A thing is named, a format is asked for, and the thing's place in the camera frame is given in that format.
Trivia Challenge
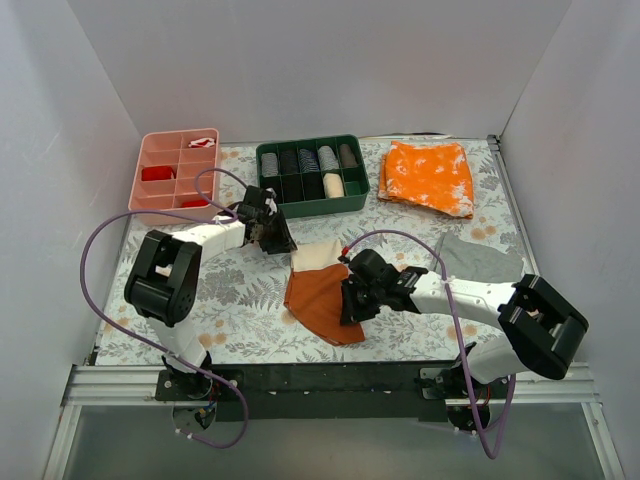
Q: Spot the orange and cream underwear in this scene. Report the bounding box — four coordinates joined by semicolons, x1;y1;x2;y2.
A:
284;240;365;346

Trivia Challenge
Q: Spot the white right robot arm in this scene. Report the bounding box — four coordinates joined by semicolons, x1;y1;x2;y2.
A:
340;249;589;398

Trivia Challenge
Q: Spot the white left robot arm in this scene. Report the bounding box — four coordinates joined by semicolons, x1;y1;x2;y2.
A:
124;186;296;400

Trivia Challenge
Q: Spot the red rolled underwear front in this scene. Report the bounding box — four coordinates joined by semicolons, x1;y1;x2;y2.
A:
180;199;210;208

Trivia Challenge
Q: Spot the red white rolled underwear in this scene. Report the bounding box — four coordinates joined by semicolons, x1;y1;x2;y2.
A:
187;137;217;149

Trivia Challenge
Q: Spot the black rolled sock front middle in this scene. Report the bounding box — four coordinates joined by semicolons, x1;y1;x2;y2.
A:
281;174;304;203

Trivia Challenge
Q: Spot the black rolled sock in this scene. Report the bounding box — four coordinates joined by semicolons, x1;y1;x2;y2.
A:
279;150;300;175
261;176;283;203
302;172;325;201
281;174;304;203

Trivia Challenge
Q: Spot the black rolled sock front left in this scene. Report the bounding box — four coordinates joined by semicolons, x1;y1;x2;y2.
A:
261;176;283;203

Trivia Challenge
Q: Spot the black rolled sock front right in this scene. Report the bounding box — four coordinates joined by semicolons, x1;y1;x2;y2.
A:
302;172;325;201

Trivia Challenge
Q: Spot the green divided organiser box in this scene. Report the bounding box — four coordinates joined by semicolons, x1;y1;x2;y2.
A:
256;134;370;219

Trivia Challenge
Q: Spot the grey striped rolled sock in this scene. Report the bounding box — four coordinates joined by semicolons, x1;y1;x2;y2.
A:
261;152;279;178

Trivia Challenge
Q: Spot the cream rolled sock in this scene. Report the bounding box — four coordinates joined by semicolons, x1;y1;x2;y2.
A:
323;173;345;199

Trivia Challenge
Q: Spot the blue striped rolled sock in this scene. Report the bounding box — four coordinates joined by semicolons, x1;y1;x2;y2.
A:
298;148;320;173

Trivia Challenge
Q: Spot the floral patterned table mat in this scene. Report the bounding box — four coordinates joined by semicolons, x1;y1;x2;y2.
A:
95;138;528;366

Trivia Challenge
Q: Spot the white grey striped sock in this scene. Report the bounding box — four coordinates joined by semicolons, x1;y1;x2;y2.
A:
318;145;340;171

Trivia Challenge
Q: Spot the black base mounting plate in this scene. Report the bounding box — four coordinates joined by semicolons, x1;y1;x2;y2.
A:
154;360;511;434

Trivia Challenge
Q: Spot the dark grey rolled sock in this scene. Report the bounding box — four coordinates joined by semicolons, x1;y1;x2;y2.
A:
339;143;358;169

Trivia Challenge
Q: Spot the grey folded cloth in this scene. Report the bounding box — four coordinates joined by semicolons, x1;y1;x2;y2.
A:
434;232;524;283

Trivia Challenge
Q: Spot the pink divided organiser box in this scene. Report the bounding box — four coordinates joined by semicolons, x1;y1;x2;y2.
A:
128;127;220;226

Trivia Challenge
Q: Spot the orange white patterned cloth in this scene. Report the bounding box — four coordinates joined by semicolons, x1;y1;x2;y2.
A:
378;141;474;218

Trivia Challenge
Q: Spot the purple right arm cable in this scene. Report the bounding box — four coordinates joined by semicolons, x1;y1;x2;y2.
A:
342;229;517;460

